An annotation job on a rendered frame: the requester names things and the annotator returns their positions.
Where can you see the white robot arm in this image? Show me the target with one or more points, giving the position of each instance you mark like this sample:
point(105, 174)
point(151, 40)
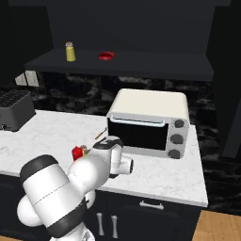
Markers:
point(59, 191)

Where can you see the red squat condiment bottle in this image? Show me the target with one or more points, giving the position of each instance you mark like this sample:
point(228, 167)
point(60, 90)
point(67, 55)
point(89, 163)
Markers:
point(106, 56)

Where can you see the tall yellow shaker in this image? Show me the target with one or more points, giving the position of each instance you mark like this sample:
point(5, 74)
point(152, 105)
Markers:
point(70, 52)

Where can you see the dark base cabinet door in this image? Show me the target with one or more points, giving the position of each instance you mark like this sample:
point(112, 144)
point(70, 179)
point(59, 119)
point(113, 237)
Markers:
point(101, 207)
point(150, 229)

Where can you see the dark base cabinet run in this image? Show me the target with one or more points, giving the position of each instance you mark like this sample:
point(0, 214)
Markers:
point(11, 200)

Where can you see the white toaster oven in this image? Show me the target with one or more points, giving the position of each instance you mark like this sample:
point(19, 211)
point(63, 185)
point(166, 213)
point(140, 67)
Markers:
point(150, 105)

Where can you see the dark grey oven knob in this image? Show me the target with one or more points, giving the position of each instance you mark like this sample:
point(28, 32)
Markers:
point(179, 123)
point(174, 153)
point(176, 138)

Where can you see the dark drawer front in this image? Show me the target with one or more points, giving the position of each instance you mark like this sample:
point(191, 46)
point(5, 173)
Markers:
point(179, 210)

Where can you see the dark grey toaster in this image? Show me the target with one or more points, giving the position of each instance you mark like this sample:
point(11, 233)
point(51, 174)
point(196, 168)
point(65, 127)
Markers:
point(14, 111)

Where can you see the dark open wall cabinet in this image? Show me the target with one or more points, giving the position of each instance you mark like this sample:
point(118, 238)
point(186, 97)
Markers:
point(131, 37)

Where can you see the white wall outlet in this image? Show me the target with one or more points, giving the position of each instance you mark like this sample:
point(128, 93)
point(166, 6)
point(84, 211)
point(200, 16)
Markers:
point(27, 78)

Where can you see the dark wall cabinet door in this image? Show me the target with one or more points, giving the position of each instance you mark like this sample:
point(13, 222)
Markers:
point(229, 78)
point(19, 34)

